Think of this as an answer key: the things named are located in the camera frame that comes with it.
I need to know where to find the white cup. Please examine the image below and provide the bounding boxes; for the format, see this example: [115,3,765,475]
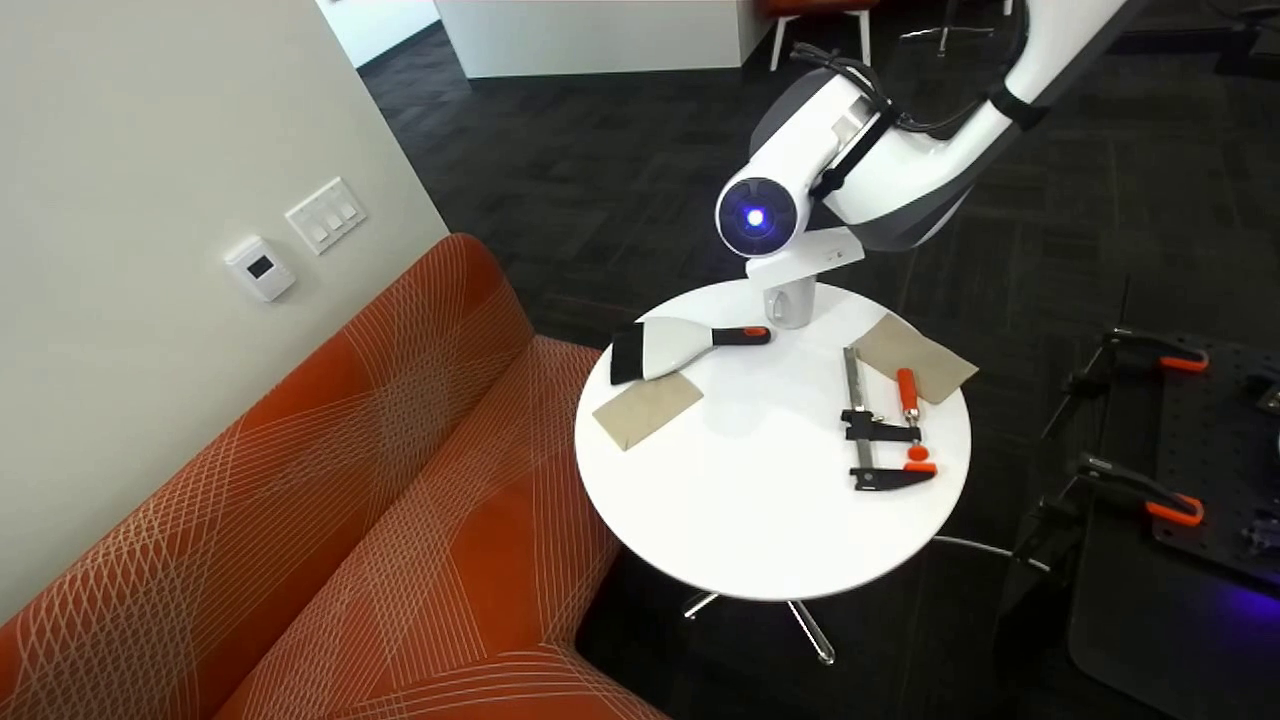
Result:
[761,277,820,332]

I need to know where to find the orange black bar clamps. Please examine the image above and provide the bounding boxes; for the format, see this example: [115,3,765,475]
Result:
[835,348,943,497]

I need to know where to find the beige flat board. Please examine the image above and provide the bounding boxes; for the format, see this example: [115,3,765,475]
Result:
[847,311,982,407]

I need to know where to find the metal table base legs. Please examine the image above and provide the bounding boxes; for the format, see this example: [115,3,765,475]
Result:
[679,533,1056,669]

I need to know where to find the white cabinet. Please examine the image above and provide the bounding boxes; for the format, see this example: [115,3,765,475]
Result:
[434,0,754,82]

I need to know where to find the orange patterned sofa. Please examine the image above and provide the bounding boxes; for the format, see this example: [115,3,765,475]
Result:
[0,232,672,720]

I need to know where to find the orange chair white legs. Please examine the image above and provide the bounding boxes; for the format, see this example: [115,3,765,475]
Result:
[758,0,882,73]

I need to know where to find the black spring clamp orange grip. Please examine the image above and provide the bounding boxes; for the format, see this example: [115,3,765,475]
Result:
[1031,452,1213,537]
[1035,323,1216,437]

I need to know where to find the black equipment cart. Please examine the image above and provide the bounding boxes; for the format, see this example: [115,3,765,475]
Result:
[996,336,1280,720]

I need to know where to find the putty knife orange black handle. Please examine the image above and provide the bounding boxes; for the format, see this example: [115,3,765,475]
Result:
[610,316,776,391]

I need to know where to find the white light switch plate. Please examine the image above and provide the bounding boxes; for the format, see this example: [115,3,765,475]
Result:
[280,173,373,261]

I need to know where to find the white wall thermostat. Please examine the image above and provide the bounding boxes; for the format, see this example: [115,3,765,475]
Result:
[219,232,302,310]

